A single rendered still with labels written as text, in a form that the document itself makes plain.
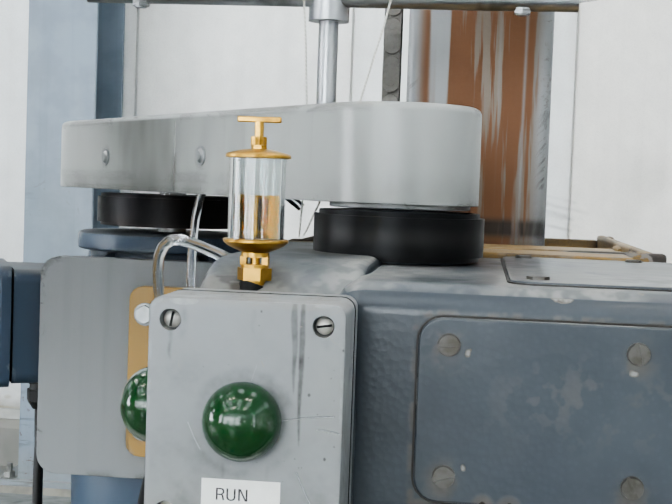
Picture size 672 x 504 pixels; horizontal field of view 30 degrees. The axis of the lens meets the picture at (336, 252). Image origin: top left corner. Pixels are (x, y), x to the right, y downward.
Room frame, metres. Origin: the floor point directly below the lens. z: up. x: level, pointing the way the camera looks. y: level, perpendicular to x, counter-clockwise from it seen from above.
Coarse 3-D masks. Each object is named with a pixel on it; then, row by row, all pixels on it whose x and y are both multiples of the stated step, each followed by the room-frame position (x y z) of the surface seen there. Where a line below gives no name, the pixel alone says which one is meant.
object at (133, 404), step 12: (144, 372) 0.49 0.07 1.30; (132, 384) 0.48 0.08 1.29; (144, 384) 0.48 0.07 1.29; (132, 396) 0.48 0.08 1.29; (144, 396) 0.48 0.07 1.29; (120, 408) 0.49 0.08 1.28; (132, 408) 0.48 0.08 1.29; (144, 408) 0.48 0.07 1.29; (132, 420) 0.48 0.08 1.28; (144, 420) 0.48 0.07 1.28; (132, 432) 0.48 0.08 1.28; (144, 432) 0.48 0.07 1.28
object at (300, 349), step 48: (192, 288) 0.51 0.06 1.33; (192, 336) 0.47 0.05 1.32; (240, 336) 0.47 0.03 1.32; (288, 336) 0.46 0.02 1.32; (336, 336) 0.46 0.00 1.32; (192, 384) 0.47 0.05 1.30; (288, 384) 0.46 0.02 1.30; (336, 384) 0.46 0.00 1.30; (192, 432) 0.47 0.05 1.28; (288, 432) 0.46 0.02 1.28; (336, 432) 0.46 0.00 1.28; (192, 480) 0.47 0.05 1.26; (288, 480) 0.46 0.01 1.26; (336, 480) 0.46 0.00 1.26
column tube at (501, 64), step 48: (432, 48) 1.00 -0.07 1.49; (480, 48) 1.00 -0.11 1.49; (528, 48) 0.99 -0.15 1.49; (432, 96) 1.00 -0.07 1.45; (480, 96) 1.00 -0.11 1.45; (528, 96) 0.99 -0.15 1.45; (528, 144) 0.99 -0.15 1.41; (480, 192) 1.00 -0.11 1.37; (528, 192) 0.99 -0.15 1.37; (528, 240) 0.99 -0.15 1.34
